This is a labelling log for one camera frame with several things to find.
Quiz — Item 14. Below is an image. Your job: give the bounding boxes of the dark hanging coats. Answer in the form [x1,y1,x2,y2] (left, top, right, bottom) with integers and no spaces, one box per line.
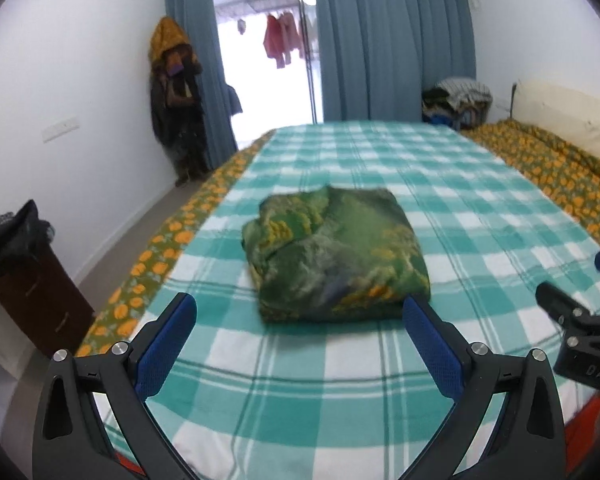
[150,45,213,186]

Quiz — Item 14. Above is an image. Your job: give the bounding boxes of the dark wooden cabinet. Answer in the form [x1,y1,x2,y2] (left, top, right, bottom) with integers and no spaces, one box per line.
[0,245,97,358]

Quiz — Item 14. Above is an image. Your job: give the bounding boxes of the pile of dark clothes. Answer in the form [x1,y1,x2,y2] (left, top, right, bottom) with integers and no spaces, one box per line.
[421,87,453,125]

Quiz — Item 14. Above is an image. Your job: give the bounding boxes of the dark blue hanging garment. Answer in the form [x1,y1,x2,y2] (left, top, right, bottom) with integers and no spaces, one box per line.
[225,82,243,117]

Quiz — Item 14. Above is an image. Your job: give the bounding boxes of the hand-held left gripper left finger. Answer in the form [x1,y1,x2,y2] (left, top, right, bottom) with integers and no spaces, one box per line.
[32,291,198,480]

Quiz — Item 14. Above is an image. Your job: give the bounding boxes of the grey checked cloth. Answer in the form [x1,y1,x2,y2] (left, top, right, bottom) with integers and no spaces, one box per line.
[437,77,493,111]

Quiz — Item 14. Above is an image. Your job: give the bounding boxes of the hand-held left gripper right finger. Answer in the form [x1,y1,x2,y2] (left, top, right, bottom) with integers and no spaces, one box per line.
[402,294,568,480]

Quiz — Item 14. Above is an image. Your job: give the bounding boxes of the pink hanging clothes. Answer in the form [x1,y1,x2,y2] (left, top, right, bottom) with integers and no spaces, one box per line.
[263,12,303,69]

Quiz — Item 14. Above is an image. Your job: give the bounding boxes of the ceiling drying rack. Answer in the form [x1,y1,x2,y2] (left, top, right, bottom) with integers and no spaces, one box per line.
[220,2,306,18]

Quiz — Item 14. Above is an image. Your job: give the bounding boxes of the wide blue curtain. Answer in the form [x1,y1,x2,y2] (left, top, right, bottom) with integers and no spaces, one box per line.
[310,0,478,123]

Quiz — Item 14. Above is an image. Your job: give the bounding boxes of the orange floral quilt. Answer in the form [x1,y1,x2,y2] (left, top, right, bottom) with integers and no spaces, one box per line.
[462,119,600,256]

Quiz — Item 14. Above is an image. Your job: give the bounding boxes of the green landscape print jacket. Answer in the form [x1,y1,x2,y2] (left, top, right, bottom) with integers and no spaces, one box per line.
[241,185,431,323]

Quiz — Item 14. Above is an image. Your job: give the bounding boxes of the black cloth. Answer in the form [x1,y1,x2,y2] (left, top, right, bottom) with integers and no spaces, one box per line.
[0,199,56,311]

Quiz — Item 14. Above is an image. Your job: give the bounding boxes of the green checked blanket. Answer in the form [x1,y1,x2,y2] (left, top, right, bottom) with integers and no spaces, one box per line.
[92,120,600,480]

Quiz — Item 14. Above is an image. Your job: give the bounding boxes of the orange floral bed sheet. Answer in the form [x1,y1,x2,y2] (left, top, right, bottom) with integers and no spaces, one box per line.
[75,130,277,361]

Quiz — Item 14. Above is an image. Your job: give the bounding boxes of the cream padded headboard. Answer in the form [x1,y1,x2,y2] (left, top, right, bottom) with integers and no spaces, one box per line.
[510,79,600,166]

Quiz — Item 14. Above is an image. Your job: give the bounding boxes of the yellow floral cloth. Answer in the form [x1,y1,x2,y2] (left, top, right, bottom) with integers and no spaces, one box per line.
[150,16,191,63]

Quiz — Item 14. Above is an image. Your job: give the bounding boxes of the orange fleece garment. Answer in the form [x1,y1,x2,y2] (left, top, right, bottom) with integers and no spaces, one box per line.
[562,392,600,466]

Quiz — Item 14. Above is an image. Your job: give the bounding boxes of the narrow blue curtain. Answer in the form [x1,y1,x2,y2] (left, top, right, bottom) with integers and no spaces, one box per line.
[164,0,238,171]

